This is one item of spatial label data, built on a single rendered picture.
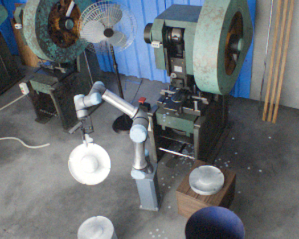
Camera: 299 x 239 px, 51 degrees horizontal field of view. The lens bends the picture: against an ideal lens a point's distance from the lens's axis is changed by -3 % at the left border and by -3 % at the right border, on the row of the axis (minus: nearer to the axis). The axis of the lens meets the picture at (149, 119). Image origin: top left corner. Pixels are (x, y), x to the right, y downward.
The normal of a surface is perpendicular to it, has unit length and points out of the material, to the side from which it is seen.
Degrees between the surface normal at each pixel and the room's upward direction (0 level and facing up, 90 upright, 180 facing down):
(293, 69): 90
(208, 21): 43
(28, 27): 71
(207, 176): 0
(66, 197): 0
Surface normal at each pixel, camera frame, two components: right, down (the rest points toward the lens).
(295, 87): -0.48, 0.59
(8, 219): -0.12, -0.77
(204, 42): -0.49, 0.20
